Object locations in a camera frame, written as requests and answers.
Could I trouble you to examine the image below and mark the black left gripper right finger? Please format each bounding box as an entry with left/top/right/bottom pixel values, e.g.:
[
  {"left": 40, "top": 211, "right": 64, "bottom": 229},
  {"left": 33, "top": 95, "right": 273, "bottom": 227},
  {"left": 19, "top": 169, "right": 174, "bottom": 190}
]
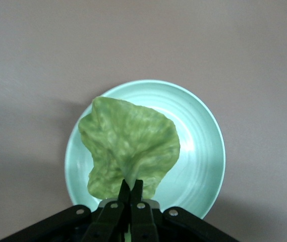
[{"left": 131, "top": 179, "right": 237, "bottom": 242}]

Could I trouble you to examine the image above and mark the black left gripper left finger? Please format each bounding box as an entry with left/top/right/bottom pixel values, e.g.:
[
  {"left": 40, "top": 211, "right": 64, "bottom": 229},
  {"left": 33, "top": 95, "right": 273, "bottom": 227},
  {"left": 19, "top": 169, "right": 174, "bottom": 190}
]
[{"left": 0, "top": 179, "right": 132, "bottom": 242}]

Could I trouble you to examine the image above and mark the green lettuce leaf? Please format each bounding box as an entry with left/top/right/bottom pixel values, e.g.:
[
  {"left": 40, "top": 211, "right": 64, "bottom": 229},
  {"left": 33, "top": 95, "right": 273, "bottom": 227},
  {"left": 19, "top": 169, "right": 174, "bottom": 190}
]
[{"left": 78, "top": 96, "right": 181, "bottom": 200}]

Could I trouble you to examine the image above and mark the mint green plate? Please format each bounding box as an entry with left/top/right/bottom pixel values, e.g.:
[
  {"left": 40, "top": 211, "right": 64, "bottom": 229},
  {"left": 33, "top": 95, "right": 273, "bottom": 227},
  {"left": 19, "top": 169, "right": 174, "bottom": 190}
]
[{"left": 65, "top": 80, "right": 226, "bottom": 220}]

